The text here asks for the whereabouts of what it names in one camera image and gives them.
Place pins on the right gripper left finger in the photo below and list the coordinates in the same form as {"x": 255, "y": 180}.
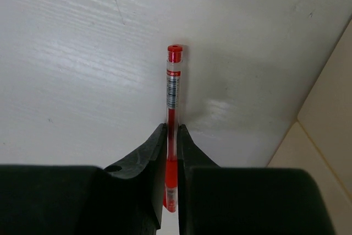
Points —
{"x": 126, "y": 197}

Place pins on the beige divided organizer tray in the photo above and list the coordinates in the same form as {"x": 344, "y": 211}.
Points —
{"x": 320, "y": 140}

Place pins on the red gel pen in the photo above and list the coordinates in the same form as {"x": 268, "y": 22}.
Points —
{"x": 173, "y": 83}

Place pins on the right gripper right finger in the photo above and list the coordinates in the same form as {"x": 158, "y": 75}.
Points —
{"x": 223, "y": 200}

